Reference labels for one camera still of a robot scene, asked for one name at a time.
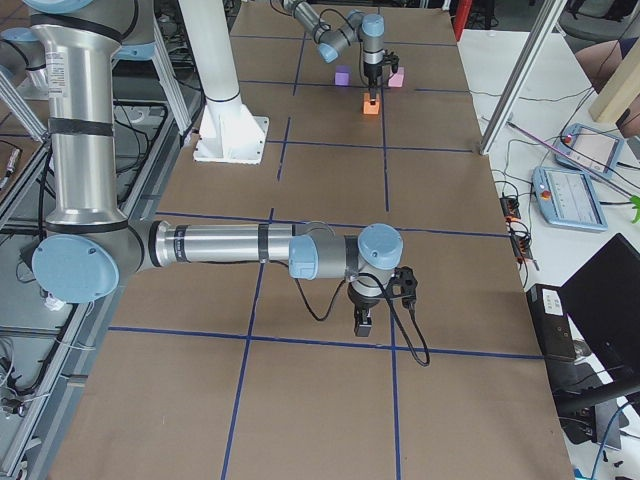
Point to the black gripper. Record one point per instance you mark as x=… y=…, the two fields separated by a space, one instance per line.
x=372 y=74
x=361 y=301

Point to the orange foam block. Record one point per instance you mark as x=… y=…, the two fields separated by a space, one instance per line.
x=370 y=106

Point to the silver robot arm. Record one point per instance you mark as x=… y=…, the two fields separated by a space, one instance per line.
x=91 y=245
x=366 y=29

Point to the pink foam block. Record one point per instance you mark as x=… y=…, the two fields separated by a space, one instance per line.
x=396 y=79

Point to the blue tape strip lengthwise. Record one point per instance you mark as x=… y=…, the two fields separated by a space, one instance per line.
x=395 y=400

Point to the purple foam block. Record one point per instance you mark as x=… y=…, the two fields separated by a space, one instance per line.
x=342 y=75

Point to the brown paper table cover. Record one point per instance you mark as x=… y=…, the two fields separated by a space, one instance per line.
x=175 y=407

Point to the orange black connector strip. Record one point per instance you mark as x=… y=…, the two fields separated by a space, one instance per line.
x=519 y=233

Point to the black computer box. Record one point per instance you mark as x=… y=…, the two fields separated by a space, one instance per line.
x=550 y=323

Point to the blue teach pendant near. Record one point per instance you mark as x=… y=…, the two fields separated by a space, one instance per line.
x=566 y=198

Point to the blue teach pendant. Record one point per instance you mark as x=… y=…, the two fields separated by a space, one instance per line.
x=566 y=198
x=591 y=148

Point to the blue teach pendant far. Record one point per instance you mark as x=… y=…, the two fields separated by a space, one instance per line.
x=591 y=148

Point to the black laptop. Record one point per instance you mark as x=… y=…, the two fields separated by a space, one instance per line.
x=602 y=300

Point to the wooden beam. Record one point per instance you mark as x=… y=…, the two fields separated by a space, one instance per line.
x=619 y=95

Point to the blue tape strip crosswise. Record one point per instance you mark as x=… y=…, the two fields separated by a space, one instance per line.
x=283 y=340

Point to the reach grabber stick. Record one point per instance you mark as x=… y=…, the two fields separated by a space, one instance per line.
x=631 y=198

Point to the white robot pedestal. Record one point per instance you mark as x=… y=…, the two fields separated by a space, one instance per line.
x=229 y=133

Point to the aluminium frame post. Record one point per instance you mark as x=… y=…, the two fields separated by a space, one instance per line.
x=543 y=26

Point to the aluminium side frame rail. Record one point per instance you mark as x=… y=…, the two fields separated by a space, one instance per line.
x=46 y=355

